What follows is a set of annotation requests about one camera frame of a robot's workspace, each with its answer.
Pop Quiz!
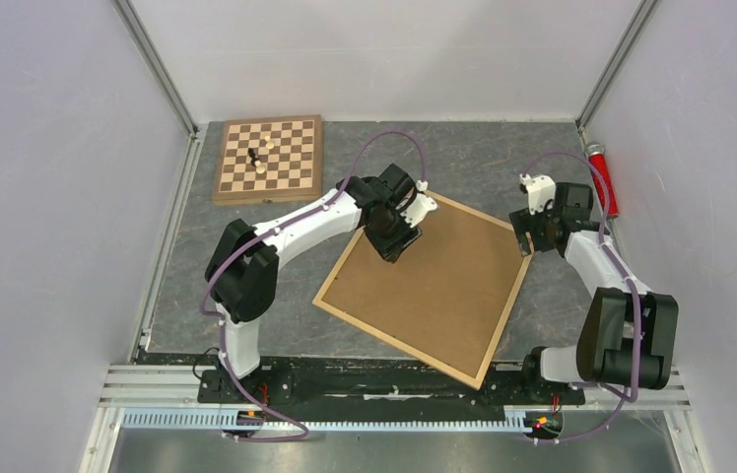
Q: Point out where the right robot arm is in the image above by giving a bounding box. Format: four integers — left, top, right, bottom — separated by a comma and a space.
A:
509, 174, 679, 402

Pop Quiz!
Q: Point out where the wooden chessboard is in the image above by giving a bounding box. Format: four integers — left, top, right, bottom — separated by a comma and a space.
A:
212, 114, 323, 205

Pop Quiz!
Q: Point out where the black chess piece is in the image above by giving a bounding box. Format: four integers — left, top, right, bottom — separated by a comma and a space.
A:
247, 148, 260, 167

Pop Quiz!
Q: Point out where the wooden picture frame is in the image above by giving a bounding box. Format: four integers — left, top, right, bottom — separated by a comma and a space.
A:
310, 189, 534, 391

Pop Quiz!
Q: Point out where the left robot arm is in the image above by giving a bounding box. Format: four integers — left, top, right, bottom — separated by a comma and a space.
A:
198, 165, 437, 402

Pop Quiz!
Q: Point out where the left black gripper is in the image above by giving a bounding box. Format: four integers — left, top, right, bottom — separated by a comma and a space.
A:
364, 205, 423, 266

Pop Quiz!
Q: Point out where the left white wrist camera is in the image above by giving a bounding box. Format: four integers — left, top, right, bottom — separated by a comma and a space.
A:
399, 181, 438, 228

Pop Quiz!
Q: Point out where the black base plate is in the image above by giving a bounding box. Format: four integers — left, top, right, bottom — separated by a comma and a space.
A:
196, 357, 586, 425

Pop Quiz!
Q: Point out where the red glitter microphone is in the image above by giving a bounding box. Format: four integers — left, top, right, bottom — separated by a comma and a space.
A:
584, 141, 619, 219

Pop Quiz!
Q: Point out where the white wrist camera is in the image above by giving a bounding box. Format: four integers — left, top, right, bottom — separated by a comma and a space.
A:
519, 173, 556, 215
399, 181, 438, 228

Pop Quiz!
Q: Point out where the white slotted cable duct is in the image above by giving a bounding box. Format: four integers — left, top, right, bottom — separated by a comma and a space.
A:
121, 407, 552, 434

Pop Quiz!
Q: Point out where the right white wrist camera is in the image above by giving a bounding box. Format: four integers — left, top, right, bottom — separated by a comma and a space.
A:
519, 173, 556, 215

